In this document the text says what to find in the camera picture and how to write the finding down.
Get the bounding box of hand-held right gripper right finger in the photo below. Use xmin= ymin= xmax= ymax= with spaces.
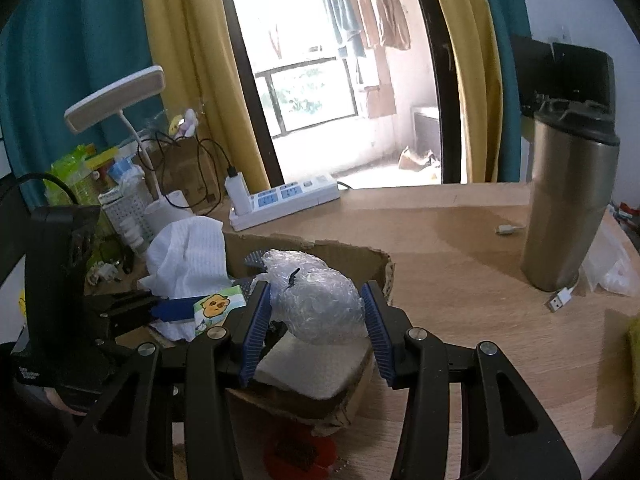
xmin=361 ymin=281 xmax=582 ymax=480

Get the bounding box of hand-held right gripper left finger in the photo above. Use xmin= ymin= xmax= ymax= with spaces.
xmin=54 ymin=281 xmax=272 ymax=480

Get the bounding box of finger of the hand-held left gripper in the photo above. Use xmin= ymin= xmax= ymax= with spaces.
xmin=99 ymin=293 xmax=202 ymax=334

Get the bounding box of duck print tissue packet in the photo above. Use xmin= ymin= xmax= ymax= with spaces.
xmin=191 ymin=284 xmax=249 ymax=335

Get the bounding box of white waffle cloth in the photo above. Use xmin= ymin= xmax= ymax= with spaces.
xmin=137 ymin=216 xmax=227 ymax=344

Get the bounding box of grey fabric sock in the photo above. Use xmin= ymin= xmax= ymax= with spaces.
xmin=244 ymin=251 xmax=275 ymax=275

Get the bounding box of cardboard box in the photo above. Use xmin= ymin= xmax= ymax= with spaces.
xmin=220 ymin=231 xmax=396 ymax=437

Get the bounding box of person's left hand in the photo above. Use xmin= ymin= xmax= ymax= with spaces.
xmin=44 ymin=388 xmax=89 ymax=417

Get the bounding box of small crumpled wrapper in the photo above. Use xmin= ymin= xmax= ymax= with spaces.
xmin=86 ymin=264 xmax=119 ymax=285

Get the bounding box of white pill bottle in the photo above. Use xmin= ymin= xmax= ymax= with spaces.
xmin=124 ymin=220 xmax=147 ymax=252

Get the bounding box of white perforated basket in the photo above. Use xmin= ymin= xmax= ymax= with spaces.
xmin=98 ymin=185 xmax=157 ymax=254

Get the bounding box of red round object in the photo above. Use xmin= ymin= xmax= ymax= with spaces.
xmin=264 ymin=422 xmax=337 ymax=480

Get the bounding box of green paper cup package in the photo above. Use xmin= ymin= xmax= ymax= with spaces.
xmin=47 ymin=144 xmax=109 ymax=209

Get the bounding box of white charger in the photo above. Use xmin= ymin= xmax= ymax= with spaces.
xmin=224 ymin=172 xmax=250 ymax=217

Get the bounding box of blue plastic bag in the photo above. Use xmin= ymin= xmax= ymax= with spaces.
xmin=107 ymin=157 xmax=146 ymax=186

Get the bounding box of green and yellow sponge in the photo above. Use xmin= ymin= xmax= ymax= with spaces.
xmin=85 ymin=147 xmax=121 ymax=171

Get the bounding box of brown cardboard sheet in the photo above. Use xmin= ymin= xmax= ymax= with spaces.
xmin=144 ymin=137 xmax=226 ymax=217

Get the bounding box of white power strip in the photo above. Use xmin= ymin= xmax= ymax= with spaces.
xmin=229 ymin=173 xmax=342 ymax=233

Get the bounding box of crumpled brown cardboard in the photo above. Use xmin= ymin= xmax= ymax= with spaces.
xmin=397 ymin=146 xmax=442 ymax=171

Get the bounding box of white desk lamp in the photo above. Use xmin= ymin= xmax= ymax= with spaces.
xmin=64 ymin=65 xmax=194 ymax=224

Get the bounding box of white washing machine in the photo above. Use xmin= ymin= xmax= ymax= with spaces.
xmin=412 ymin=105 xmax=444 ymax=150

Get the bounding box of black balcony railing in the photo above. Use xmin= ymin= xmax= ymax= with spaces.
xmin=255 ymin=55 xmax=359 ymax=139

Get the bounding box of stainless steel tumbler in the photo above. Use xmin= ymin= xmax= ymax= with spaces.
xmin=519 ymin=98 xmax=621 ymax=293

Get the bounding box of brown carton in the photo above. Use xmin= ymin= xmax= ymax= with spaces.
xmin=357 ymin=85 xmax=396 ymax=120

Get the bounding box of white plastic bag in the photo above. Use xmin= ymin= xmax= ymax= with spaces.
xmin=582 ymin=217 xmax=635 ymax=297

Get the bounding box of wide teal curtain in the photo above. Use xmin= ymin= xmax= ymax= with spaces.
xmin=0 ymin=0 xmax=167 ymax=211

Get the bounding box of narrow yellow curtain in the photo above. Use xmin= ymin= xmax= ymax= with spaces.
xmin=422 ymin=0 xmax=504 ymax=184

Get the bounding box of wide yellow curtain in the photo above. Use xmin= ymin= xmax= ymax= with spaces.
xmin=140 ymin=0 xmax=274 ymax=197

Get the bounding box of black computer monitor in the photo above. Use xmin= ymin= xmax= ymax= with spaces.
xmin=510 ymin=34 xmax=554 ymax=116

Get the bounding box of hanging brown shirt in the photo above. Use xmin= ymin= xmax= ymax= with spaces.
xmin=340 ymin=0 xmax=412 ymax=51

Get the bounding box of hanging teal shirt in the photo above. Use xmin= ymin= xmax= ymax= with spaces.
xmin=317 ymin=0 xmax=366 ymax=59

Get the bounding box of narrow teal curtain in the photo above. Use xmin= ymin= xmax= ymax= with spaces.
xmin=472 ymin=0 xmax=534 ymax=184

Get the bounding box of black cord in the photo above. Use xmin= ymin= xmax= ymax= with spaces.
xmin=97 ymin=240 xmax=135 ymax=275

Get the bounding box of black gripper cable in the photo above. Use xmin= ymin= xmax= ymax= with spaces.
xmin=0 ymin=172 xmax=81 ymax=206

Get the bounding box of black charger cable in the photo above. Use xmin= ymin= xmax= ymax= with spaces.
xmin=197 ymin=137 xmax=236 ymax=179

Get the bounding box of black sliding door frame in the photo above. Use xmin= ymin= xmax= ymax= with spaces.
xmin=215 ymin=0 xmax=469 ymax=187

